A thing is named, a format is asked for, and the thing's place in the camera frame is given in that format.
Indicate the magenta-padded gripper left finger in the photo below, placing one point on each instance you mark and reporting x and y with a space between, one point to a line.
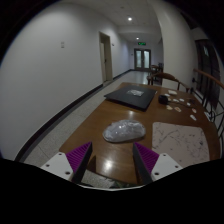
63 165

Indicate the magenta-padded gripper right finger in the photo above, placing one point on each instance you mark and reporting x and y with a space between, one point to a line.
160 166

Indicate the transparent computer mouse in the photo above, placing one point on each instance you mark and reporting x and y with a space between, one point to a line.
124 131

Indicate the small white packet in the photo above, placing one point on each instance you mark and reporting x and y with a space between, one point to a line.
188 104
166 95
175 100
193 117
181 99

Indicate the small tan packet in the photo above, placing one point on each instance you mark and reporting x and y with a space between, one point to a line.
169 107
178 109

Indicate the small reddish packet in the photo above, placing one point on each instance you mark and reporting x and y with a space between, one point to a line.
194 110

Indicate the small black box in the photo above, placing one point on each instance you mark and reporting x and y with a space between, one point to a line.
163 99

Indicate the flat white box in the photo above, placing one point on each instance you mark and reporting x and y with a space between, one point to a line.
172 92

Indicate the black railing with wooden handrail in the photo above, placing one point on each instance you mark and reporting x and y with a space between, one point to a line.
213 100

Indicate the wooden armchair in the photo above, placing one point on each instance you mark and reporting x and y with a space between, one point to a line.
166 76

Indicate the small dark wooden chair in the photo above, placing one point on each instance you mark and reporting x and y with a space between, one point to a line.
156 68

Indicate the dark framed window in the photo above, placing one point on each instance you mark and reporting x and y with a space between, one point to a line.
206 70

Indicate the glazed double door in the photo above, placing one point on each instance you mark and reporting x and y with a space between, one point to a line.
142 59

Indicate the pale side door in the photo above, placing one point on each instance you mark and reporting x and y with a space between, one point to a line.
106 60

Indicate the green exit sign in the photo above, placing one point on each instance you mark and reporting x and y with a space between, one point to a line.
142 43

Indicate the round ceiling light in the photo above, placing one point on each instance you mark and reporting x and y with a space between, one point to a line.
129 19
137 38

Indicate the white wall switch plate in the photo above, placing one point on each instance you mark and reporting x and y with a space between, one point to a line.
62 44

